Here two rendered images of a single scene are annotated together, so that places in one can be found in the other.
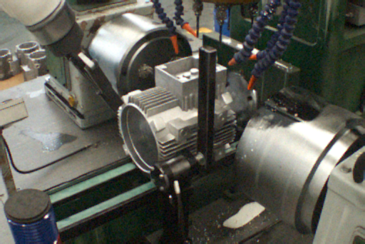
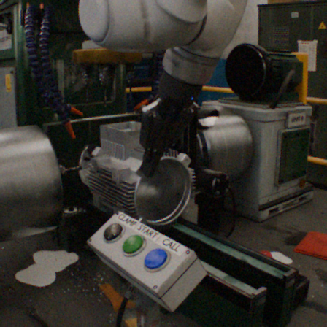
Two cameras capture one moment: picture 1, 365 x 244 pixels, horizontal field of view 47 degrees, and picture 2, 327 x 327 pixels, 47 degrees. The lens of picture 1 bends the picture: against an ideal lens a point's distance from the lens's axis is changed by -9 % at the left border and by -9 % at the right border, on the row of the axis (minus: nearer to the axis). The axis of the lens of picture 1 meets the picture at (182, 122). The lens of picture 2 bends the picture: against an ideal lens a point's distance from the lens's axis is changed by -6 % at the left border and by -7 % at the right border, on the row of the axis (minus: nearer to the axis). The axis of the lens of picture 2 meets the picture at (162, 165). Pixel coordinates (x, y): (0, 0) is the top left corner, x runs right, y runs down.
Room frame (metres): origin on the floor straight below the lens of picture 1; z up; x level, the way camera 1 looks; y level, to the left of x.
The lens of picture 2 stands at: (0.83, 0.93, 1.30)
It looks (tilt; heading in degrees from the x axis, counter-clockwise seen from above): 15 degrees down; 270
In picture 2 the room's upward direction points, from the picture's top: straight up
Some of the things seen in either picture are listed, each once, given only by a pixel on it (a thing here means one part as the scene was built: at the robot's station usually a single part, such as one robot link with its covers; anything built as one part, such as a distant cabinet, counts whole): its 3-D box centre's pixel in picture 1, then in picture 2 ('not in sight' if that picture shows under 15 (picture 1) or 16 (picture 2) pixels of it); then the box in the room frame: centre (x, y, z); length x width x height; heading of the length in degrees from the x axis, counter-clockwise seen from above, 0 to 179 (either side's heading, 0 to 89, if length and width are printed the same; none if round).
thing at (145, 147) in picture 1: (176, 124); (139, 181); (0.88, 0.01, 1.02); 0.20 x 0.19 x 0.19; 127
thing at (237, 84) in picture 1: (237, 100); (101, 165); (0.99, -0.14, 1.02); 0.15 x 0.02 x 0.15; 38
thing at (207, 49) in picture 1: (205, 110); (190, 133); (0.75, -0.04, 1.12); 0.04 x 0.03 x 0.26; 128
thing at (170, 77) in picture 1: (190, 82); (130, 140); (0.90, -0.02, 1.11); 0.12 x 0.11 x 0.07; 127
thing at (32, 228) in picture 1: (31, 222); not in sight; (0.37, 0.18, 1.19); 0.06 x 0.06 x 0.04
